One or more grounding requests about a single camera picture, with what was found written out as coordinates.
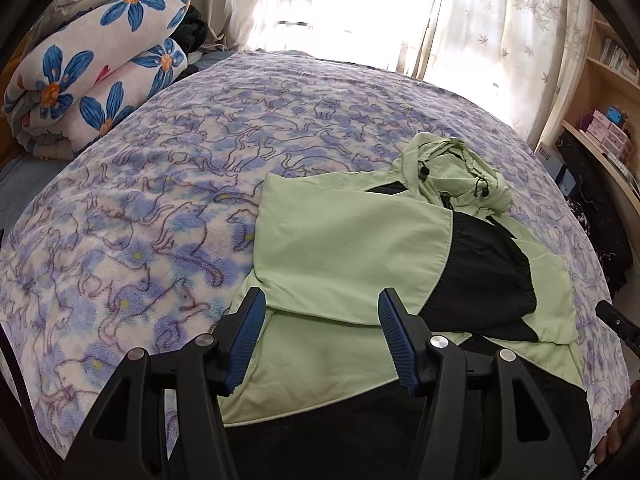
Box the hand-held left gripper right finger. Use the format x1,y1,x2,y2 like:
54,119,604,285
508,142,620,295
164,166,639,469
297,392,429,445
377,287,583,480

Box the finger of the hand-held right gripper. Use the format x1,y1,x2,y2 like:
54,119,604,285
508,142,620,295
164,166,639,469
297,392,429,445
595,300,640,356

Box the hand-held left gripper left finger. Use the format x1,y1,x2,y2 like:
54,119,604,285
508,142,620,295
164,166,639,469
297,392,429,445
65,287,268,480

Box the green and black hooded jacket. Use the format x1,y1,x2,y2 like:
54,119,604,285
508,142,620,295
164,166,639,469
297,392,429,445
220,132,593,480

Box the dark clothes pile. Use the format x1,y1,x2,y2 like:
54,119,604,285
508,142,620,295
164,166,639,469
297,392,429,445
175,5,211,56

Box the person's right hand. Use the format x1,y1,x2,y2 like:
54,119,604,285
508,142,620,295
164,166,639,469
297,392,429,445
594,380,640,467

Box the black patterned clothing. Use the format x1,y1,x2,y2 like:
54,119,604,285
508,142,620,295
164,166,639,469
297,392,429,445
555,130,632,292

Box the purple cat-print blanket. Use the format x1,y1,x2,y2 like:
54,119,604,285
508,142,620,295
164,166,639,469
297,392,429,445
0,50,631,461

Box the white and blue cardboard box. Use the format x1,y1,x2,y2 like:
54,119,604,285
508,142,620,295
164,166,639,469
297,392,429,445
537,142,576,196

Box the pink drawer organizer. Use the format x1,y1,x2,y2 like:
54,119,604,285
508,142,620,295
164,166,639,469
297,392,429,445
585,110,631,161

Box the wooden bookshelf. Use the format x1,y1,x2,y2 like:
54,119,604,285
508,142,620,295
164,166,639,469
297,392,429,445
535,15,640,211

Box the row of books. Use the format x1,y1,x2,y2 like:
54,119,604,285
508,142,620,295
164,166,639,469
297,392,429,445
600,37,640,81

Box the grey bed sheet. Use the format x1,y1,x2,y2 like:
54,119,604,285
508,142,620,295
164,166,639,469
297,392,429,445
0,152,68,241

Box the blue-flower rolled quilt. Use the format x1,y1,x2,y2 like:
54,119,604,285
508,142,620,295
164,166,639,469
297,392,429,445
2,0,193,161

